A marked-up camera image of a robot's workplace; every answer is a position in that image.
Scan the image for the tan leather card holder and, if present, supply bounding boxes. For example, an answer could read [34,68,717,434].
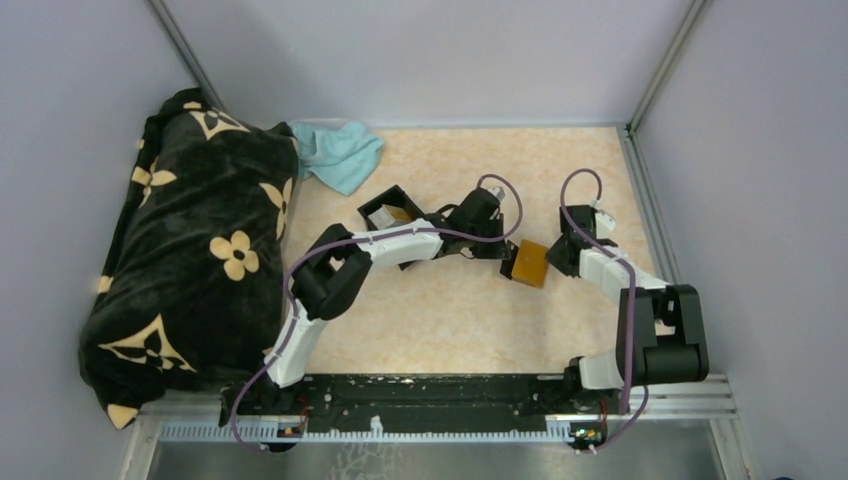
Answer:
[499,239,549,289]

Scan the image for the black floral blanket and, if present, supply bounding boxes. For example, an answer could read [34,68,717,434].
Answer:
[78,88,299,430]

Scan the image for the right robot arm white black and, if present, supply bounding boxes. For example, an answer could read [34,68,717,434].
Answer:
[546,205,709,412]

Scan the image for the aluminium frame rail front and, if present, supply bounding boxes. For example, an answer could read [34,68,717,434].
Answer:
[139,374,737,443]

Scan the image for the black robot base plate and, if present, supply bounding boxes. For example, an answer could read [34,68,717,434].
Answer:
[218,373,620,434]

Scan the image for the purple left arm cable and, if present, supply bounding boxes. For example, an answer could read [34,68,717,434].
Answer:
[228,173,525,455]

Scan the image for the light blue cloth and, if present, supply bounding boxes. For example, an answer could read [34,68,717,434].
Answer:
[290,121,385,196]

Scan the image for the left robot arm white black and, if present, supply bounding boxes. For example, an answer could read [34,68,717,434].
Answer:
[260,185,509,414]

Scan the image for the black card tray box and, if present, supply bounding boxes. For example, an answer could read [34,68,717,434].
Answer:
[353,185,442,272]

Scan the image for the silver cards in tray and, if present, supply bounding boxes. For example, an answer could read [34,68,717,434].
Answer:
[367,204,414,230]

